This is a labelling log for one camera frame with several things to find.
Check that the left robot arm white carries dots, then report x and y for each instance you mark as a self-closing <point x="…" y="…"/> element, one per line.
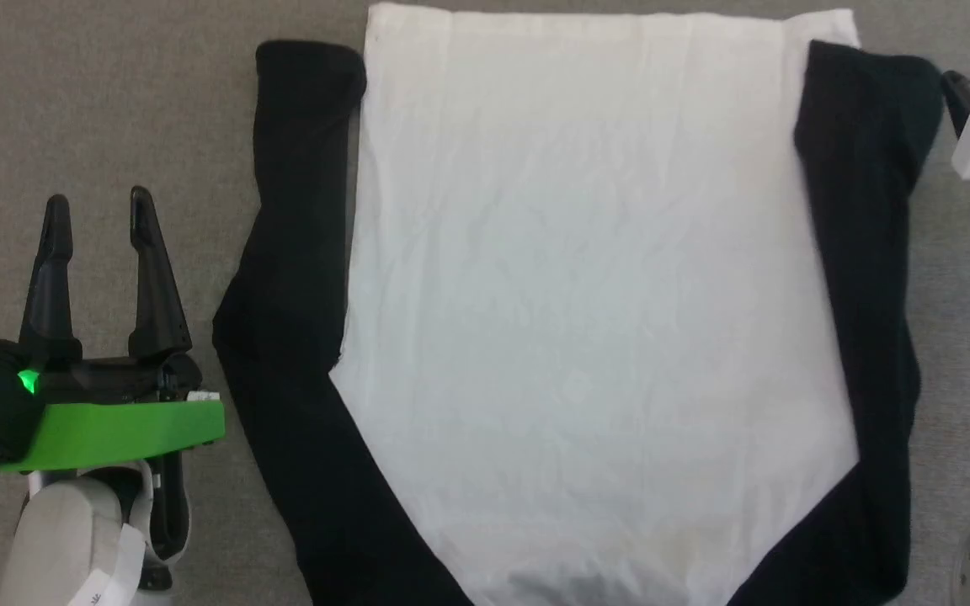
<point x="64" y="539"/>

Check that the grey fabric sofa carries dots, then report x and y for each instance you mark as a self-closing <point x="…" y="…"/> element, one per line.
<point x="114" y="109"/>

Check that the white shirt with black sleeves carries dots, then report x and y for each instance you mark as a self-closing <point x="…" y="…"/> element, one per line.
<point x="586" y="295"/>

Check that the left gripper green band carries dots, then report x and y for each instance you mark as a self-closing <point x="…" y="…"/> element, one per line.
<point x="114" y="429"/>

